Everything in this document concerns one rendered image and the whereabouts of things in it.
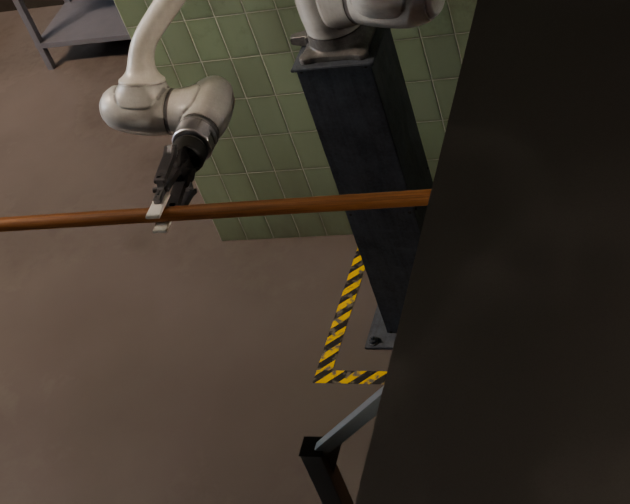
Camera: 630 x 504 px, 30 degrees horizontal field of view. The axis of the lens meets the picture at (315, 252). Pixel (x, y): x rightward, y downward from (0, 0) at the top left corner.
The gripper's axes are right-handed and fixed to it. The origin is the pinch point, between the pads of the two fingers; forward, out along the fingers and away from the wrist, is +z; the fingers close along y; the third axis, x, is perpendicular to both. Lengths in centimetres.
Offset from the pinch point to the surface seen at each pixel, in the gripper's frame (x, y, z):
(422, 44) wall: -23, 47, -122
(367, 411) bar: -47, 13, 39
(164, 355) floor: 71, 120, -69
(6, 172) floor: 181, 120, -173
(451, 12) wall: -34, 38, -122
